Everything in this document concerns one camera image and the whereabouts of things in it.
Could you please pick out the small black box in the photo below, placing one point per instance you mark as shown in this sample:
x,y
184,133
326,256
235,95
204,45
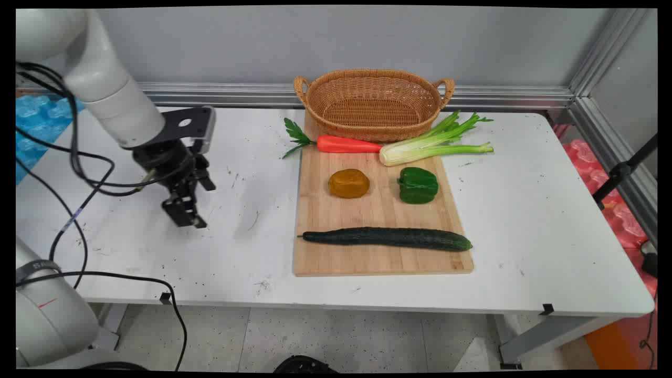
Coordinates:
x,y
650,262

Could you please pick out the dark green toy cucumber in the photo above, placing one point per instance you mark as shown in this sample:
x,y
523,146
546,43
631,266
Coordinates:
x,y
388,238

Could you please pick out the grey metal table leg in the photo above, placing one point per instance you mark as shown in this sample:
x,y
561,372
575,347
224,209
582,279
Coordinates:
x,y
551,336
108,328

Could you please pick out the green toy bell pepper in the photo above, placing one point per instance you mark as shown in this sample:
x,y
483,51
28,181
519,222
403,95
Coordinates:
x,y
418,186

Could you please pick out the brown toy potato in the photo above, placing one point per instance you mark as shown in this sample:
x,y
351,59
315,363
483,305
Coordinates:
x,y
349,184

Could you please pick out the green toy celery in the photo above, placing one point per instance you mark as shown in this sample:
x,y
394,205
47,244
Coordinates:
x,y
415,151

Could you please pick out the black tripod stand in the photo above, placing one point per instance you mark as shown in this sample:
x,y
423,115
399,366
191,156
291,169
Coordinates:
x,y
619,170

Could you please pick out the slanted aluminium frame rail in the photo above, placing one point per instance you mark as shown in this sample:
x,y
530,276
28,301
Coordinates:
x,y
611,152

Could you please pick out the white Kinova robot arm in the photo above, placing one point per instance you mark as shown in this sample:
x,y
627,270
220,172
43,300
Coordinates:
x,y
113,102

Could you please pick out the orange floor mat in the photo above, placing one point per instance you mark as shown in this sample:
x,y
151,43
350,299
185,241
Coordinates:
x,y
614,346

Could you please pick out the black table edge clip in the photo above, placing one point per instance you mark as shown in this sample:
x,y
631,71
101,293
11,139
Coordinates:
x,y
166,298
547,309

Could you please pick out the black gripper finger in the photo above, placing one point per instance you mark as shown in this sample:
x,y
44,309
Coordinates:
x,y
185,212
205,173

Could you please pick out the blue foam mat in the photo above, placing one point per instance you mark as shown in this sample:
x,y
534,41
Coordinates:
x,y
39,121

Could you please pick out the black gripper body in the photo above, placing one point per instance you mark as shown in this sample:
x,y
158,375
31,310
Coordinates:
x,y
168,163

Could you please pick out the horizontal aluminium frame rail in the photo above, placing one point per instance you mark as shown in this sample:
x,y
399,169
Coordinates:
x,y
236,94

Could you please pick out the black round object on floor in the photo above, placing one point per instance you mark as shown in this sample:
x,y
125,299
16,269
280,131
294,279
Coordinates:
x,y
304,364

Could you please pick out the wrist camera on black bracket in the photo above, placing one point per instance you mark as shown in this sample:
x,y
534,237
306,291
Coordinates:
x,y
181,126

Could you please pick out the orange toy carrot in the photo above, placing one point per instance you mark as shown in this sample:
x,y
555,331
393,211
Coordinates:
x,y
346,144

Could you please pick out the upright aluminium frame post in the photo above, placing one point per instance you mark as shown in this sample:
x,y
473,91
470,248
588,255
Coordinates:
x,y
609,52

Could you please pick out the red foam mat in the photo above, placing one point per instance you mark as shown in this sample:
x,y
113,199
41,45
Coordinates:
x,y
625,226

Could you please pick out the bamboo cutting board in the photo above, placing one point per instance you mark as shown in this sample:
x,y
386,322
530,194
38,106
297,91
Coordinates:
x,y
378,215

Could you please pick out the woven wicker basket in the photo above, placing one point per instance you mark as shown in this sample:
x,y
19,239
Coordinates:
x,y
373,100

